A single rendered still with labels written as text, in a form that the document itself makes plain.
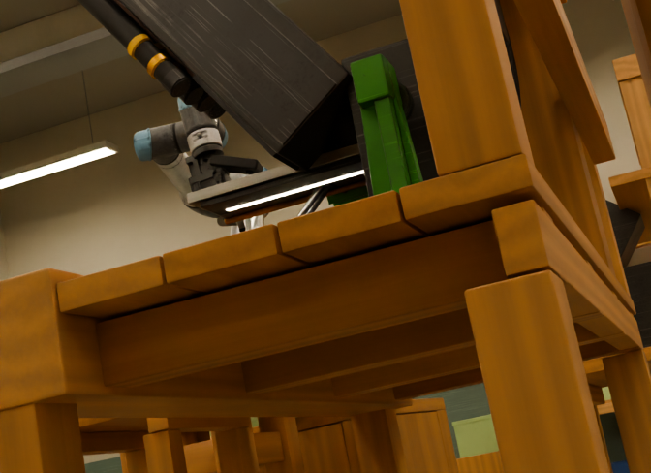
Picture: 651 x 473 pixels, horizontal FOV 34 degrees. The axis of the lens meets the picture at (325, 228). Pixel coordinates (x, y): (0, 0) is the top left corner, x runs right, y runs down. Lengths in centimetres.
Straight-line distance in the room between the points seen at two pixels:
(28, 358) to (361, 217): 42
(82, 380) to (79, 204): 961
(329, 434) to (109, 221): 801
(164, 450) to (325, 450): 101
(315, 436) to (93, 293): 164
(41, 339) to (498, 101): 58
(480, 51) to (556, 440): 40
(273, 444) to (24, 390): 135
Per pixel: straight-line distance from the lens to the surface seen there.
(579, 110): 209
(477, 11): 116
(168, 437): 186
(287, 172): 182
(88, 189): 1087
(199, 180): 244
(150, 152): 262
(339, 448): 280
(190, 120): 250
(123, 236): 1057
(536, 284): 108
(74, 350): 129
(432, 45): 116
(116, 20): 189
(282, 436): 261
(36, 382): 128
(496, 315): 108
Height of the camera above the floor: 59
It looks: 13 degrees up
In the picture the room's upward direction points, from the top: 11 degrees counter-clockwise
